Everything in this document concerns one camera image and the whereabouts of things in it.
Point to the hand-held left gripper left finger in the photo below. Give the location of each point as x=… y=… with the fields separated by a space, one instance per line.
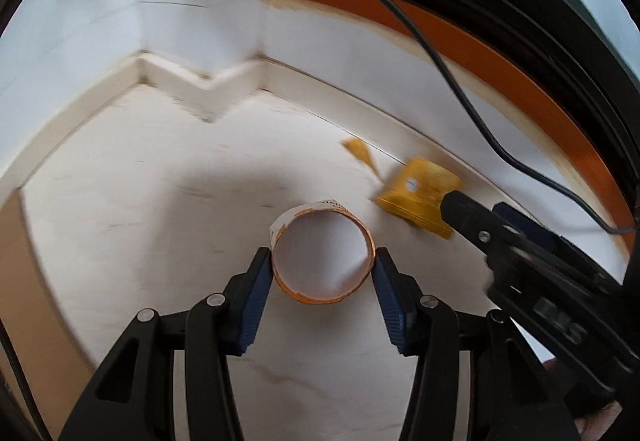
x=252 y=301

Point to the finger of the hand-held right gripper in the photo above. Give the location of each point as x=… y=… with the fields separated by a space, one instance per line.
x=470 y=216
x=530 y=227

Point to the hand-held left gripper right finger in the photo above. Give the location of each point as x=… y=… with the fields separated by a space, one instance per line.
x=392 y=301

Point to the orange tape roll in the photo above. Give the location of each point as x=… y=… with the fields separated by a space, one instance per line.
x=320 y=296

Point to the brown cardboard sheet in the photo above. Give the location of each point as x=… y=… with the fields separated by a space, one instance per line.
x=35 y=296

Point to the yellow packet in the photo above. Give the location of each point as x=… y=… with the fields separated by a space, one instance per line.
x=415 y=196

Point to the person's right hand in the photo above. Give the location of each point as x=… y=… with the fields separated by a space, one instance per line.
x=605 y=423

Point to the yellow paper scrap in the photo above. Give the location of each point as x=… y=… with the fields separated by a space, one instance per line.
x=362 y=153

